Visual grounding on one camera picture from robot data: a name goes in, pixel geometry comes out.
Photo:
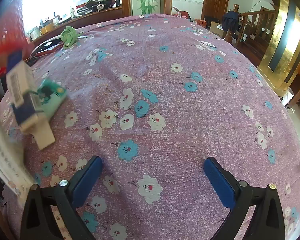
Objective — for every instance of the purple floral tablecloth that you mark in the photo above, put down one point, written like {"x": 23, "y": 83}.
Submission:
{"x": 165, "y": 80}

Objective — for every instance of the black flat case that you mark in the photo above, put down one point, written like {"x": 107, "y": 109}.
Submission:
{"x": 40, "y": 47}

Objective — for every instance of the dark jacket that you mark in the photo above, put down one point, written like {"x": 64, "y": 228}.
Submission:
{"x": 230, "y": 21}

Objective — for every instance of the red white carton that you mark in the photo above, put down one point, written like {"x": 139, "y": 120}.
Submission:
{"x": 181, "y": 13}

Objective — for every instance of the long white printed box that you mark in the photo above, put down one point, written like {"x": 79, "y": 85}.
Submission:
{"x": 5, "y": 155}

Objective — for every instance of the wooden stair railing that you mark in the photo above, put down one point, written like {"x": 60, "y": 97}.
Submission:
{"x": 260, "y": 22}

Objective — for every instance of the wooden door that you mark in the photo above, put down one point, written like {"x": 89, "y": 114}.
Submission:
{"x": 216, "y": 0}

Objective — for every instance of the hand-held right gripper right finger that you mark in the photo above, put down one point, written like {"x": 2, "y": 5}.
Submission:
{"x": 218, "y": 182}

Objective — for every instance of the small white box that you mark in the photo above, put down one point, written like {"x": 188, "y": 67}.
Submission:
{"x": 43, "y": 135}

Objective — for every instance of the silver white wrapper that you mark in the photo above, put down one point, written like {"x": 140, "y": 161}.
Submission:
{"x": 208, "y": 43}

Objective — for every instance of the green cloth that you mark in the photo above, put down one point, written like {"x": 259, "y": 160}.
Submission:
{"x": 69, "y": 36}

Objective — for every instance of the white blue barcode box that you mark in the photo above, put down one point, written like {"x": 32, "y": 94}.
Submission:
{"x": 20, "y": 85}

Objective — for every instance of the green printed packet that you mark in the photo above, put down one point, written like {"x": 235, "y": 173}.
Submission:
{"x": 52, "y": 97}

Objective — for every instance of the gold framed panel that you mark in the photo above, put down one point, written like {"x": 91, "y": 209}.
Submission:
{"x": 282, "y": 42}

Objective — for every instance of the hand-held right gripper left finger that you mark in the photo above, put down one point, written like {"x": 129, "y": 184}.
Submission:
{"x": 87, "y": 182}

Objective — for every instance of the black bag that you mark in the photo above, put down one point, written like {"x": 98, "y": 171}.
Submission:
{"x": 100, "y": 5}

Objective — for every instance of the cardboard box with print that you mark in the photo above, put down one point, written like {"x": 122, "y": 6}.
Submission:
{"x": 217, "y": 30}

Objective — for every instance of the wooden newel post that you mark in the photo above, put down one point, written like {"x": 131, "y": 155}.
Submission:
{"x": 236, "y": 7}

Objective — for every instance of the wooden brick-patterned counter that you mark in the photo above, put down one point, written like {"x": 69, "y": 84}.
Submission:
{"x": 97, "y": 15}

